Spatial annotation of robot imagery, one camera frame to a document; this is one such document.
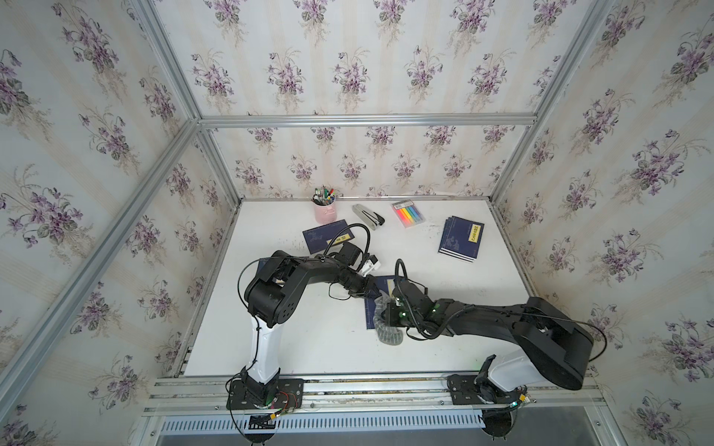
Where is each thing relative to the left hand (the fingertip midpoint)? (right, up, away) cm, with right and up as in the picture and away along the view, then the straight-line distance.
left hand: (380, 297), depth 91 cm
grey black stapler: (-2, +27, +20) cm, 34 cm away
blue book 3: (+1, +5, 0) cm, 5 cm away
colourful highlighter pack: (+13, +29, +24) cm, 40 cm away
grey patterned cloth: (+2, -9, -9) cm, 13 cm away
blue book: (+32, +19, +14) cm, 40 cm away
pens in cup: (-21, +36, +16) cm, 45 cm away
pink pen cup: (-20, +28, +17) cm, 39 cm away
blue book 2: (-22, +19, +16) cm, 33 cm away
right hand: (+1, -5, -5) cm, 7 cm away
